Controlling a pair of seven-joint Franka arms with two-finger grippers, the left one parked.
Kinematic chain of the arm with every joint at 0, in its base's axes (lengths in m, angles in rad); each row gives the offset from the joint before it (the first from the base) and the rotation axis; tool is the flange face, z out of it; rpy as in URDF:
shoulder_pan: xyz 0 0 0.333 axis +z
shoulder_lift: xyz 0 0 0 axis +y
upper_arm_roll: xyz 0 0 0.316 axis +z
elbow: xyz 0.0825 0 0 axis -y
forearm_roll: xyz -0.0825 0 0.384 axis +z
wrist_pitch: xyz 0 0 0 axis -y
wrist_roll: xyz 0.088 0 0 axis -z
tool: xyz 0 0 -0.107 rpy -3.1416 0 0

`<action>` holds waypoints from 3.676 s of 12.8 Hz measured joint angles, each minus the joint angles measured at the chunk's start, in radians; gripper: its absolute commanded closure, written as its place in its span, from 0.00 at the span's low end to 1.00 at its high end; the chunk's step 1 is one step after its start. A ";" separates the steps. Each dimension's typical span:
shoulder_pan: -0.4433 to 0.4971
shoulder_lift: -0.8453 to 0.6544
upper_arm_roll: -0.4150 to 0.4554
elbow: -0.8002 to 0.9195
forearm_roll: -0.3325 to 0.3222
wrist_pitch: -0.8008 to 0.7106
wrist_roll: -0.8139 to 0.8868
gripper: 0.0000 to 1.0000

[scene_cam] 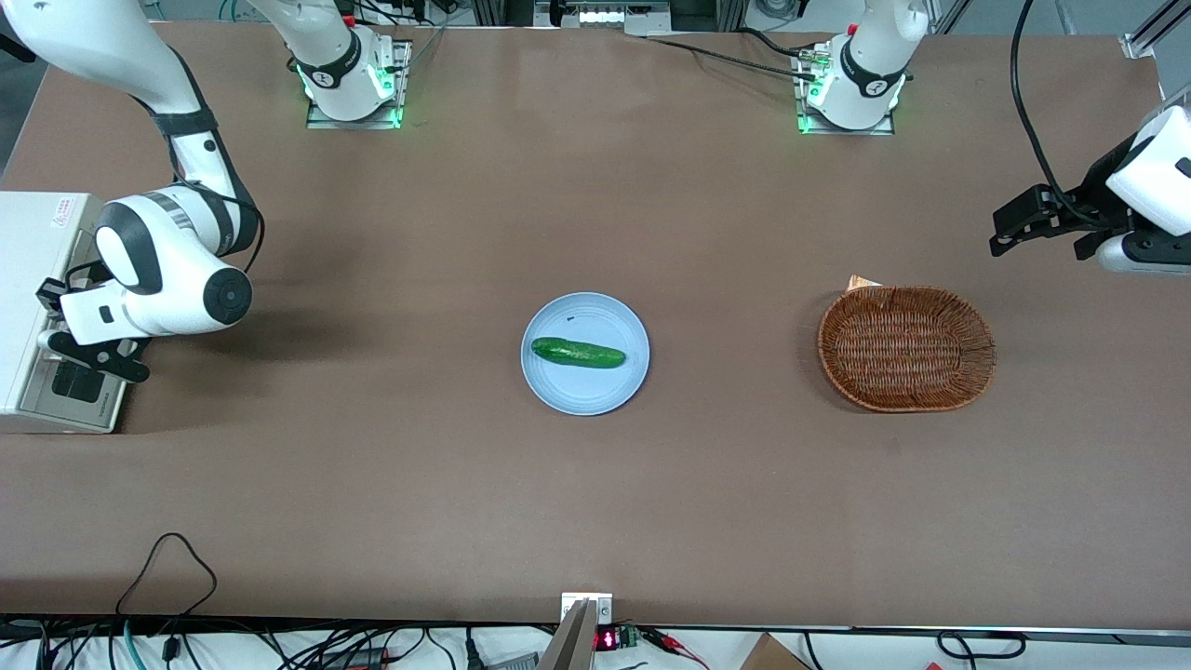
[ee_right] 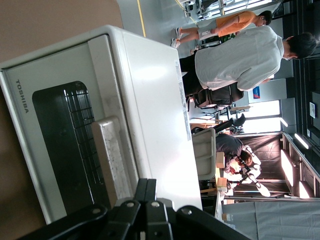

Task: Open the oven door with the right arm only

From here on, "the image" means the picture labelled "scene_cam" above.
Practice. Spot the red digit display module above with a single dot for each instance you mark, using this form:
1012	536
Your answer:
606	639

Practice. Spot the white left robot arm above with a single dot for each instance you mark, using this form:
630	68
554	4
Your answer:
865	56

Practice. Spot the silver camera mount bracket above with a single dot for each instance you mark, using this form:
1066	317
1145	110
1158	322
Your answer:
582	623

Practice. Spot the aluminium frame profile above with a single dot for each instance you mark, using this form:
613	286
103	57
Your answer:
1154	33

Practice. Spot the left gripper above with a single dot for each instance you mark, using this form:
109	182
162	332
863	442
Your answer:
1094	198

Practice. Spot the white toaster oven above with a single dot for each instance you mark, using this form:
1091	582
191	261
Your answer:
23	270

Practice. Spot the white device box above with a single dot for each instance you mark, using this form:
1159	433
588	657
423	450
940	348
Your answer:
623	19

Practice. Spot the green cucumber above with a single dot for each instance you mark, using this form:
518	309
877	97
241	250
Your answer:
577	353

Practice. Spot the orange paper tag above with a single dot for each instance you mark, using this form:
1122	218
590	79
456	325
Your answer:
861	282

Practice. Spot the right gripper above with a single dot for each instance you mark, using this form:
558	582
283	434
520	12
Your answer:
99	272

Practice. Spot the brown wicker basket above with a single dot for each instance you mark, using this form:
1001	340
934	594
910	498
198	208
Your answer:
907	349

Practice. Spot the light blue plate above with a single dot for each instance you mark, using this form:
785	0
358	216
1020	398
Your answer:
586	386

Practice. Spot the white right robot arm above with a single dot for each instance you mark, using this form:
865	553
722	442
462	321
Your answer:
167	279

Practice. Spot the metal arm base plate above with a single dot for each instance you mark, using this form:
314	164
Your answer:
391	84
805	116

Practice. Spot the brown cardboard box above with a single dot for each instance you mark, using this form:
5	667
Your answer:
772	654

